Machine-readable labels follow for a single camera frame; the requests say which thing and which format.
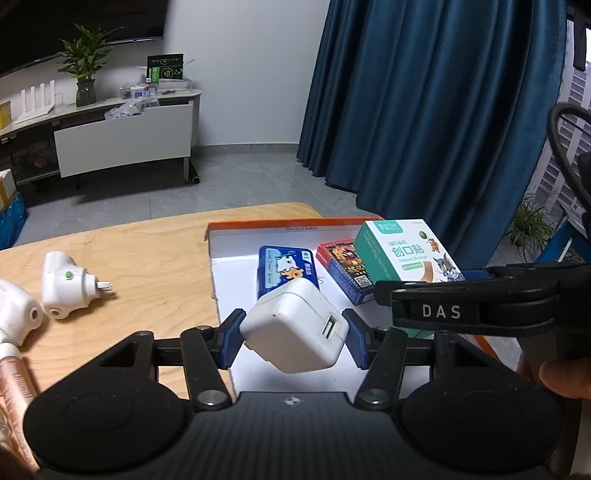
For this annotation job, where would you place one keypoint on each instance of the blue plastic bag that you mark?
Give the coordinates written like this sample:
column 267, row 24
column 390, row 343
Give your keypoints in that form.
column 13, row 219

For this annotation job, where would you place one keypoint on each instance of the orange white shoebox lid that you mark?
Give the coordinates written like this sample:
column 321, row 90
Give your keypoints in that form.
column 234, row 251

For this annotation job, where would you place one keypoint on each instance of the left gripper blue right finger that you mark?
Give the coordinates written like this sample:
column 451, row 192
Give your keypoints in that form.
column 358, row 339

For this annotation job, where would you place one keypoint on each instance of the white vaporizer with glass bottle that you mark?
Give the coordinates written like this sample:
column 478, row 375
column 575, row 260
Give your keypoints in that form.
column 20, row 313

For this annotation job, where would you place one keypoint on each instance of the potted plant on cabinet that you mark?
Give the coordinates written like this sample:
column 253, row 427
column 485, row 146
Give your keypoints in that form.
column 83, row 57

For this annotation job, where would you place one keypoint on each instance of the yellow box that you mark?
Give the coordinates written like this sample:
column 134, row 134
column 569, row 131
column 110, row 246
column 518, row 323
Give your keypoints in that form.
column 5, row 114

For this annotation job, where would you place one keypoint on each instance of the wall mounted television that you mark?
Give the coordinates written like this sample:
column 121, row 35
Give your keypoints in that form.
column 33, row 31

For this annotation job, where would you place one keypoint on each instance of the copper bottle white cap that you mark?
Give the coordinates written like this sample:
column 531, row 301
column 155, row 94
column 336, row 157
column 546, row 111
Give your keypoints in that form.
column 18, row 391

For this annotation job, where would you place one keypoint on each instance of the blue floss pick tin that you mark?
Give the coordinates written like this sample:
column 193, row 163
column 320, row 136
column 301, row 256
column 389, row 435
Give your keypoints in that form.
column 279, row 265

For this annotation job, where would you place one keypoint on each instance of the blue curtain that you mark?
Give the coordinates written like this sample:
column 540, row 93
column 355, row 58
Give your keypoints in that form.
column 436, row 110

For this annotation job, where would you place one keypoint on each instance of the green bandage box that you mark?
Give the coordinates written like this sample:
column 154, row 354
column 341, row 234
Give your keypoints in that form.
column 404, row 250

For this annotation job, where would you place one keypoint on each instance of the red playing card box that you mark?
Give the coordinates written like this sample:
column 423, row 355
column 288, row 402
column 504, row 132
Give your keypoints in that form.
column 346, row 268

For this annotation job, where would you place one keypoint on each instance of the person's right hand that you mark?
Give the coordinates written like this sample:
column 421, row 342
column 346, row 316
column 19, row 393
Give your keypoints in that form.
column 570, row 379

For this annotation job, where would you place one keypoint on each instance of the cardboard box on floor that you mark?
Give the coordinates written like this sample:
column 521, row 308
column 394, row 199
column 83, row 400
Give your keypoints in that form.
column 7, row 188

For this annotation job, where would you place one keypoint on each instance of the white plug-in vaporizer green button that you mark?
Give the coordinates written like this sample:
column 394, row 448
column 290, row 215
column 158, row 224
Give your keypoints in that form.
column 67, row 287

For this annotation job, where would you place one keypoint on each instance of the white USB charger cube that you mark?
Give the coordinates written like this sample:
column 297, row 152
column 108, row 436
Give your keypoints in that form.
column 295, row 328

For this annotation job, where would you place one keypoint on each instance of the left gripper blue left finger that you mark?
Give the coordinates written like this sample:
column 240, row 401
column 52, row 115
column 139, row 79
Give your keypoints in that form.
column 229, row 339

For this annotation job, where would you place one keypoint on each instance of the white TV cabinet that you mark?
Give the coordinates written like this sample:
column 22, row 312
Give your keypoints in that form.
column 79, row 140

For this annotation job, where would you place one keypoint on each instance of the white wifi router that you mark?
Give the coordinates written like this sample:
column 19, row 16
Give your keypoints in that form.
column 36, row 103

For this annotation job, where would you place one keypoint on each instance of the black green box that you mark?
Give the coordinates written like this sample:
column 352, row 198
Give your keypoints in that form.
column 165, row 67

